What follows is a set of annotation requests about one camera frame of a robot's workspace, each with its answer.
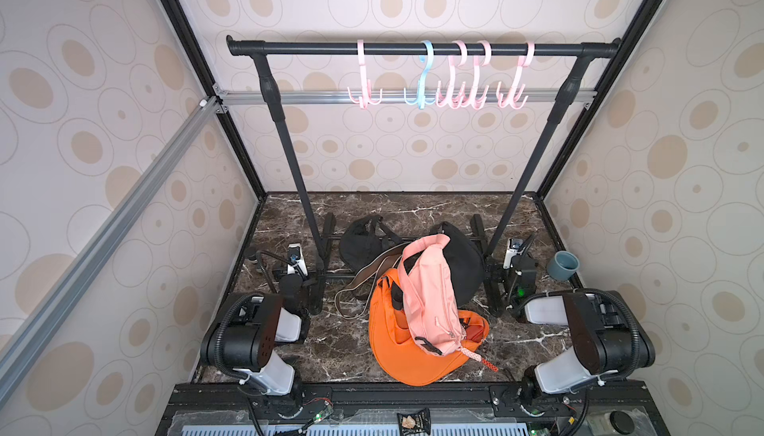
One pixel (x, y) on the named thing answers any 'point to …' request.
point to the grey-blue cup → (563, 265)
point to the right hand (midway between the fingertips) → (519, 258)
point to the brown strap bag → (367, 266)
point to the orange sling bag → (393, 339)
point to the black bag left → (363, 238)
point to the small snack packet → (415, 423)
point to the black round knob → (622, 422)
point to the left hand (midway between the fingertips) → (308, 250)
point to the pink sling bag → (431, 299)
